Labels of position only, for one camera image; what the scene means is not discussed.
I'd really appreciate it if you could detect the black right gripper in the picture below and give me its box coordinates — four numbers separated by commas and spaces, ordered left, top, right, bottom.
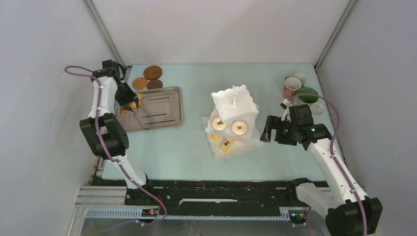
260, 115, 298, 146

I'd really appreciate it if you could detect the white three-tier cake stand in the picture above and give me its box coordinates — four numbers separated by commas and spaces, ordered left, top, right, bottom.
201, 85, 264, 159

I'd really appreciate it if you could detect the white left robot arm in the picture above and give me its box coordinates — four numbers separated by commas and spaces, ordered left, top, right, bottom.
80, 59, 155, 205

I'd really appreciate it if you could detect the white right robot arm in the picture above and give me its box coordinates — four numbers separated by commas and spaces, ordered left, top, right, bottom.
260, 105, 383, 236

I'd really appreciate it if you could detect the dark brown round coaster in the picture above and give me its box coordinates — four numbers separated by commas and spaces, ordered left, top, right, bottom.
143, 65, 163, 80

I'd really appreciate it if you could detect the light brown round coaster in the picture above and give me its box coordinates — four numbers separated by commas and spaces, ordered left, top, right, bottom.
132, 77, 149, 90

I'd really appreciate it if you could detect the yellow swirl roll cake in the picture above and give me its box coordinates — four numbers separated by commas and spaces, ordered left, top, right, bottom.
211, 134, 222, 141

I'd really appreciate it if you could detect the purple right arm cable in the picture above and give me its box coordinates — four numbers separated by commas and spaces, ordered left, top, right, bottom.
286, 93, 369, 236

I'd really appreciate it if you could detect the yellow cake with berries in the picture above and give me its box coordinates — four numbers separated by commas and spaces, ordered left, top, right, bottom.
220, 139, 234, 152

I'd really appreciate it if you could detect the white chocolate-hole donut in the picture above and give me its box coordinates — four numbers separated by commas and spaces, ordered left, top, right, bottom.
210, 117, 227, 131

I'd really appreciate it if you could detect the pink mug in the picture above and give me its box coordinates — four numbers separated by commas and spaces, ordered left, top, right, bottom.
283, 77, 302, 99

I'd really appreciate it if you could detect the darkest brown round coaster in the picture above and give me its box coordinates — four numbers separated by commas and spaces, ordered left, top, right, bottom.
147, 79, 163, 89

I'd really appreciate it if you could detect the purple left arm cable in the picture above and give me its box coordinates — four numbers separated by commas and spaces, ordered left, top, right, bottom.
64, 65, 167, 227

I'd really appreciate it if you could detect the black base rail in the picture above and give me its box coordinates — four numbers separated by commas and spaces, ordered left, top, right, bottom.
124, 180, 307, 217

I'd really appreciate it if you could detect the white frosted donut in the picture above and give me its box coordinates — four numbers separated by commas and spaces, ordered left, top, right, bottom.
231, 120, 248, 137

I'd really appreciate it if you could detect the small white cup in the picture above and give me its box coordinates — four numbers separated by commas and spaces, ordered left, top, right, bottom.
294, 72, 308, 86

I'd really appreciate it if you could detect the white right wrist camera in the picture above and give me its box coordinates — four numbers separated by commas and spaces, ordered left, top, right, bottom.
280, 99, 291, 121

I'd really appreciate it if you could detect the green-inside floral mug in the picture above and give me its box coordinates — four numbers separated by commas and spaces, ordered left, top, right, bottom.
294, 87, 325, 115

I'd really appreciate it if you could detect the metal serving tray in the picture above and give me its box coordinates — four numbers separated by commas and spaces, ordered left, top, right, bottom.
116, 87, 184, 132

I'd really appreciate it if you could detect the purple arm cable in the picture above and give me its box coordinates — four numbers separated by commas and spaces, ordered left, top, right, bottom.
286, 93, 369, 236
64, 65, 167, 227

